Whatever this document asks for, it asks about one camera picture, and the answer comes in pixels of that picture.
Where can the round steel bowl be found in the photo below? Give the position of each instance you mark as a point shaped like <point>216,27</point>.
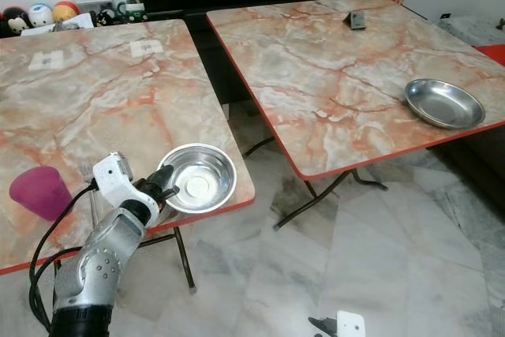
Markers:
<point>203,181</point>

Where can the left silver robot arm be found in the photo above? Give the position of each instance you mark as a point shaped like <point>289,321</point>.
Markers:
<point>99,266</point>

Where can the silver metal fork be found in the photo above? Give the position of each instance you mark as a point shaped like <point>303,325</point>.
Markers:
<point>88,173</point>

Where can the marble folding table with stickers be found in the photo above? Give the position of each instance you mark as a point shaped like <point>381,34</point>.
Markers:
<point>95,108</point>

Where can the purple plastic cup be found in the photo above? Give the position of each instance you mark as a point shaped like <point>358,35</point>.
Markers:
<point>41,193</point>

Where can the white table sticker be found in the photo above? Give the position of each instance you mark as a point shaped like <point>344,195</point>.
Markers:
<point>46,60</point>
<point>147,48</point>

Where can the green mug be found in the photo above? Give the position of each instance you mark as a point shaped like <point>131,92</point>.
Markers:
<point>131,12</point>

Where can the small black white toy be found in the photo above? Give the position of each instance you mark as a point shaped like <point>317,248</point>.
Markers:
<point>106,16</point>

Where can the marble folding table red edge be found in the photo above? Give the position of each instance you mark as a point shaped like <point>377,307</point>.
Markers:
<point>331,92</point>

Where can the orange plush toy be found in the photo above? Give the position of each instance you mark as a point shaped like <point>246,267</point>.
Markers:
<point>65,12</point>

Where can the white blue plush toy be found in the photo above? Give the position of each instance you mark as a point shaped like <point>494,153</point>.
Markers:
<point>41,15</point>

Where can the black mouse plush toy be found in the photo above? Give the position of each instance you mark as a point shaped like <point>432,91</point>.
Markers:
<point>14,21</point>

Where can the small black block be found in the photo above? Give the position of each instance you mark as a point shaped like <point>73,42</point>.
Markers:
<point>357,20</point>

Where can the shallow steel plate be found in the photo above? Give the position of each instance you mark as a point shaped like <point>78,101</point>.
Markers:
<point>444,104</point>

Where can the grey patterned side table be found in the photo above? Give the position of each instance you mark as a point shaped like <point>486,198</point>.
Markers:
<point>473,29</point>

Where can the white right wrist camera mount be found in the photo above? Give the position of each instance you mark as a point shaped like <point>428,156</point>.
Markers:
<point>350,324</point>

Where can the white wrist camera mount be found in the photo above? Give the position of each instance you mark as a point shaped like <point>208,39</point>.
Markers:
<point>118,183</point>
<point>350,324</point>

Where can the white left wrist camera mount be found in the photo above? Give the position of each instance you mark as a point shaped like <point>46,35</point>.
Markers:
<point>118,183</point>

